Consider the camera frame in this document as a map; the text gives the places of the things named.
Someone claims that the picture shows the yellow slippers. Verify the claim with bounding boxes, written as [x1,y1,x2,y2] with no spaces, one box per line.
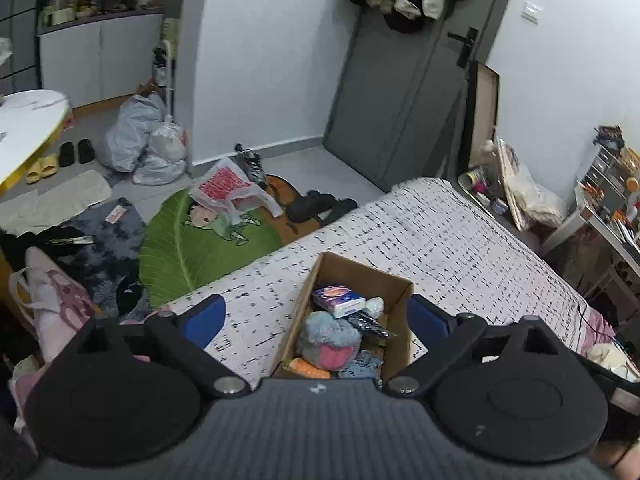
[25,154,58,185]

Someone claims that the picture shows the red white plastic bag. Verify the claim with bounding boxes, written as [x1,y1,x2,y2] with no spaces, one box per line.
[189,157,283,226]

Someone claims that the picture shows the white black patterned bedspread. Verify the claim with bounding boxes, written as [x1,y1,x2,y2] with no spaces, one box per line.
[167,178,596,382]

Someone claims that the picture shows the grey pink plush toy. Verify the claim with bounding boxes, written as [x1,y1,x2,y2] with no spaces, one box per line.
[297,311,361,372]

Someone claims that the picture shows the beige tote bag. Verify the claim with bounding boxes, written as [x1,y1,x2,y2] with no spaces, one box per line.
[494,136,567,232]

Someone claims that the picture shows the black slippers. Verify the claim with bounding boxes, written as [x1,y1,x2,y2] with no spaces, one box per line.
[58,139,96,168]

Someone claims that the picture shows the pink bed sheet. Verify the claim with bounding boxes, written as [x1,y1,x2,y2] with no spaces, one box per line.
[8,308,615,412]

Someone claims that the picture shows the framed brown board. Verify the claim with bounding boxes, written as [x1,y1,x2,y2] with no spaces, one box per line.
[465,61,500,168]

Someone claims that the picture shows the crumpled light blanket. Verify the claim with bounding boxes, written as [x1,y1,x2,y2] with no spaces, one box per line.
[586,344,640,384]

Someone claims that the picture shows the small blue plush creature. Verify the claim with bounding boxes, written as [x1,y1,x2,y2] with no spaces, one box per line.
[338,350,384,379]

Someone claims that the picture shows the dark grey door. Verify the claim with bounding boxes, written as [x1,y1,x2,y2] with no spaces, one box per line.
[324,0,509,191]

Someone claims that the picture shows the white soft packet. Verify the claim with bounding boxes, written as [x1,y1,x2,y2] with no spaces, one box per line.
[361,297,385,320]

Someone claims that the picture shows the black item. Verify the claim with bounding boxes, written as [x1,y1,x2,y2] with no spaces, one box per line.
[346,311,396,339]

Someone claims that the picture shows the white round table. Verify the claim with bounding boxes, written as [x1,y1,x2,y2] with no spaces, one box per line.
[0,89,70,194]

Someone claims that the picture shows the white bath mat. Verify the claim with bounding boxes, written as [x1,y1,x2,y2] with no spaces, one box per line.
[1,170,112,236]

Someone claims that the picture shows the brown cardboard box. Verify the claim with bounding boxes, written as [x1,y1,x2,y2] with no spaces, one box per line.
[272,252,413,380]

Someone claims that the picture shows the pink white tote bag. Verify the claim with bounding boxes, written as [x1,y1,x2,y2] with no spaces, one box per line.
[9,247,101,363]

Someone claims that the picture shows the white desk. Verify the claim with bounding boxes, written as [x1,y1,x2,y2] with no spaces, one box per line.
[539,194,639,309]

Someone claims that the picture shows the white garbage bag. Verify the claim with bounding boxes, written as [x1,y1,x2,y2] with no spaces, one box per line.
[132,120,186,186]

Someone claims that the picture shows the blue tie-dye rug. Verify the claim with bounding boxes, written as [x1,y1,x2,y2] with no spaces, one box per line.
[24,197,151,321]

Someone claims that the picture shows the white cabinet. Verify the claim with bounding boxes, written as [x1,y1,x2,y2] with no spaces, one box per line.
[39,13,164,107]

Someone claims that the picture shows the green leaf floor mat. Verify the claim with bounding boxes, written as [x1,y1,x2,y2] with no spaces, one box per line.
[138,186,286,311]

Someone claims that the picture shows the burger plush toy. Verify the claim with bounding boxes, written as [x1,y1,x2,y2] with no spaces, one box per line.
[286,358,332,380]

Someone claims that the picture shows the small drawer organizer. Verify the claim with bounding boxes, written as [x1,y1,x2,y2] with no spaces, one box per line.
[579,146,639,212]

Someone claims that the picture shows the blue planet tissue pack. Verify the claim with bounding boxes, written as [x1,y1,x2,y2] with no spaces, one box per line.
[311,285,366,318]

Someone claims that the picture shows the paper cup on floor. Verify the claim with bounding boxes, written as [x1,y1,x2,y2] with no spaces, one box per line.
[458,168,486,192]

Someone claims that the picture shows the black shoes by bed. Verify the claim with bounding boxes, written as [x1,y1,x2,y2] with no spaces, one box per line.
[285,191,358,226]

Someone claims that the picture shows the grey garbage bag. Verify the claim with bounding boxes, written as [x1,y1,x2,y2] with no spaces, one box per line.
[98,92,166,174]

